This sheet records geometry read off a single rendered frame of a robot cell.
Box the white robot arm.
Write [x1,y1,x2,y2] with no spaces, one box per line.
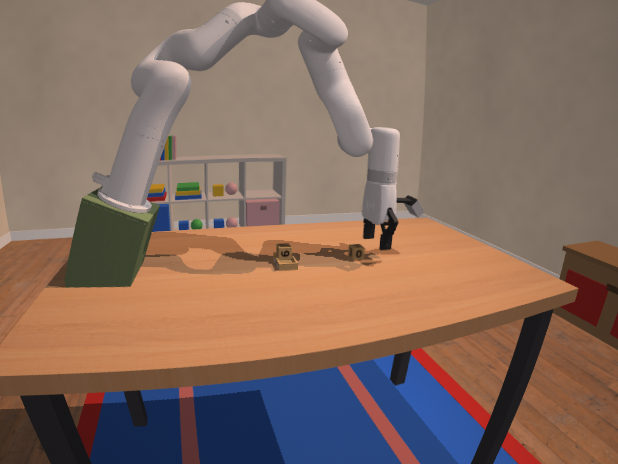
[92,0,400,213]

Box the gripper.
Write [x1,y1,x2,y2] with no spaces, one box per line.
[362,180,399,250]

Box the tan number cube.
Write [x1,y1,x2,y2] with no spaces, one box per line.
[348,244,365,260]
[276,243,292,260]

